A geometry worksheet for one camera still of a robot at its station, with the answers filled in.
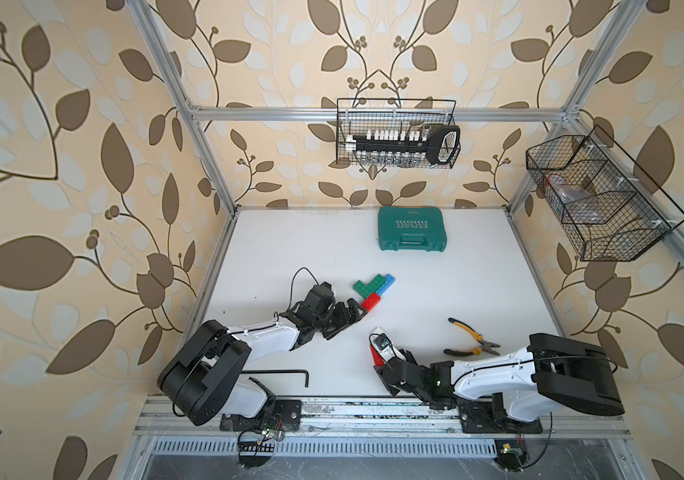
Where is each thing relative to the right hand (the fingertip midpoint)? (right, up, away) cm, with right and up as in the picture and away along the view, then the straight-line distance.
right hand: (381, 363), depth 84 cm
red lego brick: (-2, +16, +8) cm, 18 cm away
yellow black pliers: (+30, +5, +1) cm, 31 cm away
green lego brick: (-4, +19, +10) cm, 22 cm away
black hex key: (-26, -2, 0) cm, 26 cm away
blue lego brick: (+4, +21, +15) cm, 26 cm away
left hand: (-6, +12, +2) cm, 14 cm away
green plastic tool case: (+14, +39, +25) cm, 48 cm away
